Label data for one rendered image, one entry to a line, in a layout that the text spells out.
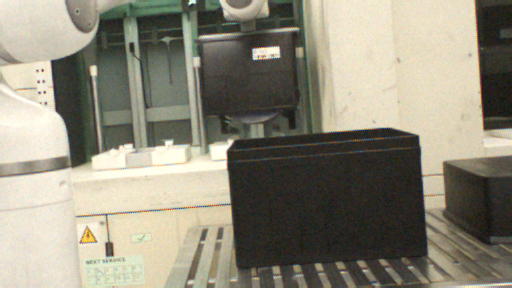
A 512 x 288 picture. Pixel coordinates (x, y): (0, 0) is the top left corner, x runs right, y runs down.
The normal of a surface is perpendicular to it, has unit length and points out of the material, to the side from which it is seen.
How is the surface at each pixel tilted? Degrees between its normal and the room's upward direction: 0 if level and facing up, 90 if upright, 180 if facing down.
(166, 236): 90
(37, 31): 124
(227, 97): 85
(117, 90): 90
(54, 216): 90
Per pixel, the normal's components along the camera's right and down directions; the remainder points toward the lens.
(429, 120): -0.04, 0.06
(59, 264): 0.75, -0.04
